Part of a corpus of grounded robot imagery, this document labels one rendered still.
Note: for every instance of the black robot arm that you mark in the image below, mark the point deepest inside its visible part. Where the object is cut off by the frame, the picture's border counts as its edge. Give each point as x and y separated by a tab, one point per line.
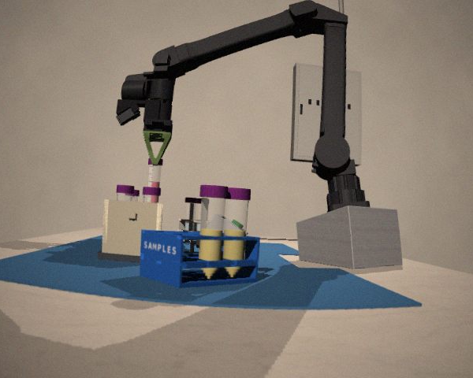
331	150

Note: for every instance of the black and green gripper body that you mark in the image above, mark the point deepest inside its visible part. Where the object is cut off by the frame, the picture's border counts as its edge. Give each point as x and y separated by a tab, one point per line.
164	124

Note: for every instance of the blue sample rack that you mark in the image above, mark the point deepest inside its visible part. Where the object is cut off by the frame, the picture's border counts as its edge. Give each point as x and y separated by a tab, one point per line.
162	260

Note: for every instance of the blue bench mat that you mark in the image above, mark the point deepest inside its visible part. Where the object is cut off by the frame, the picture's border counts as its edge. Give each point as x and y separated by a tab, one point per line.
280	284

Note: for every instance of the white tube rack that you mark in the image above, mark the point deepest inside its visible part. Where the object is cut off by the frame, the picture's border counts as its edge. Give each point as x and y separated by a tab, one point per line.
181	227

